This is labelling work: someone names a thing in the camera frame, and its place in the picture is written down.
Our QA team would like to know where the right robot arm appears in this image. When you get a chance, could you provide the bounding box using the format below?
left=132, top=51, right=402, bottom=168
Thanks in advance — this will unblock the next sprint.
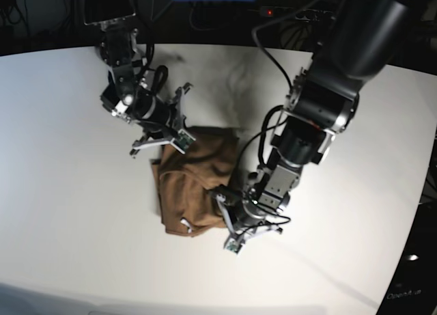
left=83, top=0, right=195, bottom=157

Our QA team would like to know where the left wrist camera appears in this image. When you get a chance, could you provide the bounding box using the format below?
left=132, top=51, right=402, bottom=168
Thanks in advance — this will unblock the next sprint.
left=223, top=237, right=244, bottom=255

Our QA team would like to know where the brown T-shirt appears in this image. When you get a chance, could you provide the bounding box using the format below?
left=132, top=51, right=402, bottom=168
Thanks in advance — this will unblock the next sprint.
left=151, top=126, right=238, bottom=237

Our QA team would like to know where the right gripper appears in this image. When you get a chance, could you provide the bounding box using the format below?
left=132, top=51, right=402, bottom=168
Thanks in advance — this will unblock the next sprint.
left=130, top=83, right=193, bottom=157

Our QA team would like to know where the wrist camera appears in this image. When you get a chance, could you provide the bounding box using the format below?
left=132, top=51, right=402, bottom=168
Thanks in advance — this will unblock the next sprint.
left=171, top=128, right=196, bottom=154
left=223, top=237, right=244, bottom=255

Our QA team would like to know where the black power strip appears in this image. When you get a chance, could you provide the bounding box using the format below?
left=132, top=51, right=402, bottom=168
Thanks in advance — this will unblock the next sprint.
left=258, top=5, right=337, bottom=23

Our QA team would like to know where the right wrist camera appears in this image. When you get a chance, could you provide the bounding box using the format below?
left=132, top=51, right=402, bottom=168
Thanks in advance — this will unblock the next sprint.
left=171, top=128, right=196, bottom=154

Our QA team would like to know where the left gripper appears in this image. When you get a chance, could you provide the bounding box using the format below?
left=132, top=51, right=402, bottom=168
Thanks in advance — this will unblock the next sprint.
left=208, top=185, right=291, bottom=243

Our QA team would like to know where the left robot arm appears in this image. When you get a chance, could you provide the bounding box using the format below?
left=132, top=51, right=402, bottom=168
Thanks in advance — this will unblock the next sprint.
left=210, top=0, right=431, bottom=253

